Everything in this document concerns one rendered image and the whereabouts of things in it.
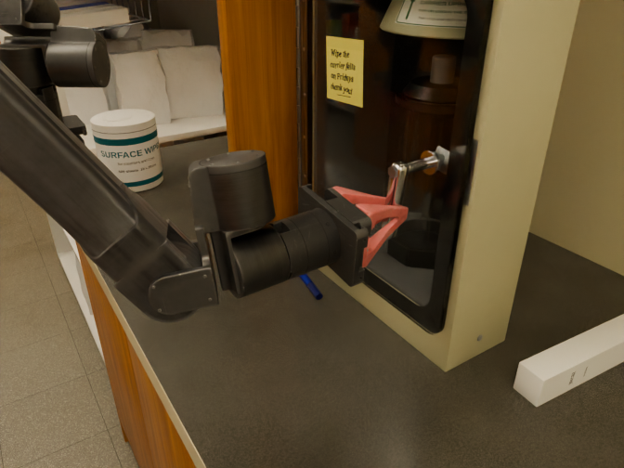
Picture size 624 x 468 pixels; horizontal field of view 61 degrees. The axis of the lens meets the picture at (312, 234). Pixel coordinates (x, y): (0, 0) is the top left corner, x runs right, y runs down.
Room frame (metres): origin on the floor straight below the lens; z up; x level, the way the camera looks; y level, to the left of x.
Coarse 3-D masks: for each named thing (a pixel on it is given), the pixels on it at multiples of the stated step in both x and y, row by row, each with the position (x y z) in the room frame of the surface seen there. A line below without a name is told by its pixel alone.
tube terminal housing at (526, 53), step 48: (528, 0) 0.50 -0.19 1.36; (576, 0) 0.54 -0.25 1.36; (528, 48) 0.51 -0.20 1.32; (480, 96) 0.50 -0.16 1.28; (528, 96) 0.52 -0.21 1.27; (480, 144) 0.49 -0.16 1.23; (528, 144) 0.53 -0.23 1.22; (480, 192) 0.49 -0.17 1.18; (528, 192) 0.54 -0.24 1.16; (480, 240) 0.50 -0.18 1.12; (480, 288) 0.51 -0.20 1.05; (432, 336) 0.51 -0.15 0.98; (480, 336) 0.52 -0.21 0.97
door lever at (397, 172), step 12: (432, 156) 0.52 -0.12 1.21; (396, 168) 0.49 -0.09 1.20; (408, 168) 0.50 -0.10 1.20; (420, 168) 0.51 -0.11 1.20; (432, 168) 0.52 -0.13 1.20; (396, 180) 0.49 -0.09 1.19; (396, 192) 0.49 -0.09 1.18; (384, 204) 0.51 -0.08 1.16; (396, 204) 0.50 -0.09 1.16; (396, 228) 0.50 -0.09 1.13
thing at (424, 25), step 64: (320, 0) 0.70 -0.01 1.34; (384, 0) 0.60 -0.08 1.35; (448, 0) 0.52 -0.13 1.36; (320, 64) 0.70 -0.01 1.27; (384, 64) 0.59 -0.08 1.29; (448, 64) 0.52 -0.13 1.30; (320, 128) 0.70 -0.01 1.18; (384, 128) 0.59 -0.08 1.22; (448, 128) 0.51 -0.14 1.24; (320, 192) 0.70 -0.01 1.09; (384, 192) 0.58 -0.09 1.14; (448, 192) 0.50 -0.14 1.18; (384, 256) 0.57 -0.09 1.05; (448, 256) 0.49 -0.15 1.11
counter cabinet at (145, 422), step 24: (96, 288) 1.03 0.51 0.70; (96, 312) 1.12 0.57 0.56; (120, 336) 0.85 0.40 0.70; (120, 360) 0.92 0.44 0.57; (120, 384) 1.00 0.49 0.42; (144, 384) 0.72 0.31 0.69; (120, 408) 1.10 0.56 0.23; (144, 408) 0.76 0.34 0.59; (144, 432) 0.82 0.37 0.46; (168, 432) 0.61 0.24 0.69; (144, 456) 0.88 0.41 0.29; (168, 456) 0.64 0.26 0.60
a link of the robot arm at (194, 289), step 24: (192, 168) 0.41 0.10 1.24; (216, 168) 0.40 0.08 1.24; (240, 168) 0.40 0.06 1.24; (264, 168) 0.42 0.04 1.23; (192, 192) 0.40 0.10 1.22; (216, 192) 0.40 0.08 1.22; (240, 192) 0.40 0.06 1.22; (264, 192) 0.41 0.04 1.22; (216, 216) 0.40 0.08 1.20; (240, 216) 0.40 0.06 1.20; (264, 216) 0.40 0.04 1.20; (192, 240) 0.44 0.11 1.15; (168, 288) 0.36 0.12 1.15; (192, 288) 0.37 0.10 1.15; (216, 288) 0.39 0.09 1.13; (168, 312) 0.36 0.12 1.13
